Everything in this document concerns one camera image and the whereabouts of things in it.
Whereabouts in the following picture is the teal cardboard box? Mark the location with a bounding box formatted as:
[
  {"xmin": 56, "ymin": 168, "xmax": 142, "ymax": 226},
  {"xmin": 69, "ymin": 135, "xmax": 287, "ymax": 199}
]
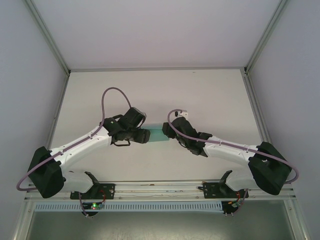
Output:
[{"xmin": 144, "ymin": 123, "xmax": 170, "ymax": 144}]

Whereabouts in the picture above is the circuit board with green light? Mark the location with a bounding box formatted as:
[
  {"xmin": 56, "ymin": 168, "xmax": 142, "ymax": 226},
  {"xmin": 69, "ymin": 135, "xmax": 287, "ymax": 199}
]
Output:
[{"xmin": 83, "ymin": 202, "xmax": 105, "ymax": 211}]

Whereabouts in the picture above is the aluminium rear rail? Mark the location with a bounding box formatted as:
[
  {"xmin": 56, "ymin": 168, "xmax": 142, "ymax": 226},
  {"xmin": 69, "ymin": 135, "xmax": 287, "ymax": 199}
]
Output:
[{"xmin": 68, "ymin": 66, "xmax": 247, "ymax": 74}]

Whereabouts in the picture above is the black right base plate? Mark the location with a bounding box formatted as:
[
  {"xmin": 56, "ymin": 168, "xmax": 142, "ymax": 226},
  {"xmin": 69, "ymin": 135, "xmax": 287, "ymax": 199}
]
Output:
[{"xmin": 198, "ymin": 182, "xmax": 251, "ymax": 200}]

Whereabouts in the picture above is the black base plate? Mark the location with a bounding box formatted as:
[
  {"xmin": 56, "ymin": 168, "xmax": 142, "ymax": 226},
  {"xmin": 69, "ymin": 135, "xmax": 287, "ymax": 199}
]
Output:
[
  {"xmin": 69, "ymin": 183, "xmax": 116, "ymax": 201},
  {"xmin": 198, "ymin": 182, "xmax": 251, "ymax": 200}
]

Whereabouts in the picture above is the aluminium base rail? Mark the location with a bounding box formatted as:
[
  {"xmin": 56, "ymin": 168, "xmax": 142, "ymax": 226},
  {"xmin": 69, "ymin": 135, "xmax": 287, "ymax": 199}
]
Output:
[{"xmin": 24, "ymin": 179, "xmax": 297, "ymax": 201}]

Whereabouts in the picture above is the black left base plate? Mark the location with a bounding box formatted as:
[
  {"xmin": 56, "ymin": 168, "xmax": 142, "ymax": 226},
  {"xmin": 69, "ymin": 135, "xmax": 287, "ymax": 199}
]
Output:
[{"xmin": 69, "ymin": 183, "xmax": 116, "ymax": 201}]

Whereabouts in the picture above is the aluminium side rail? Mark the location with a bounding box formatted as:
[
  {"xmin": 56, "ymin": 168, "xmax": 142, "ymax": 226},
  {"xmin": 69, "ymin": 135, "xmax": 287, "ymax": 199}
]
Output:
[
  {"xmin": 12, "ymin": 72, "xmax": 71, "ymax": 240},
  {"xmin": 241, "ymin": 71, "xmax": 310, "ymax": 240}
]

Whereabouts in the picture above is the white slotted cable duct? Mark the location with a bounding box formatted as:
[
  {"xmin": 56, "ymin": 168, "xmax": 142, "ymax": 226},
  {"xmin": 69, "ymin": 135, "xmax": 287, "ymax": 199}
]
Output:
[{"xmin": 33, "ymin": 201, "xmax": 223, "ymax": 212}]

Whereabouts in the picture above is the aluminium frame post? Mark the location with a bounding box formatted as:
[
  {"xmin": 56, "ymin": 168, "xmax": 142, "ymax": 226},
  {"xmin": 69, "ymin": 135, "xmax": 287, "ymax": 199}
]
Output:
[
  {"xmin": 24, "ymin": 0, "xmax": 72, "ymax": 76},
  {"xmin": 243, "ymin": 0, "xmax": 292, "ymax": 76}
]

